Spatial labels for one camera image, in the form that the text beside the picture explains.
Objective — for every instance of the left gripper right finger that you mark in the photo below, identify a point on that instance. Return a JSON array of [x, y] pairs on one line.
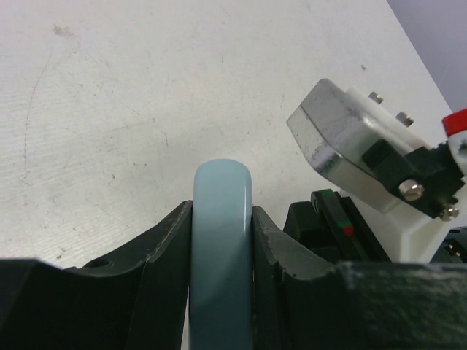
[[305, 302]]

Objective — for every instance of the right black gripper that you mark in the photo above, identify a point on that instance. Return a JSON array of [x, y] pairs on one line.
[[331, 226]]

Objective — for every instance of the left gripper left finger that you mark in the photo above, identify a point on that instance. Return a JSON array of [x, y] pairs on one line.
[[133, 297]]

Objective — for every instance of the light blue stapler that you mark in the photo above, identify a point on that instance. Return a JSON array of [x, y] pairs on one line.
[[220, 292]]

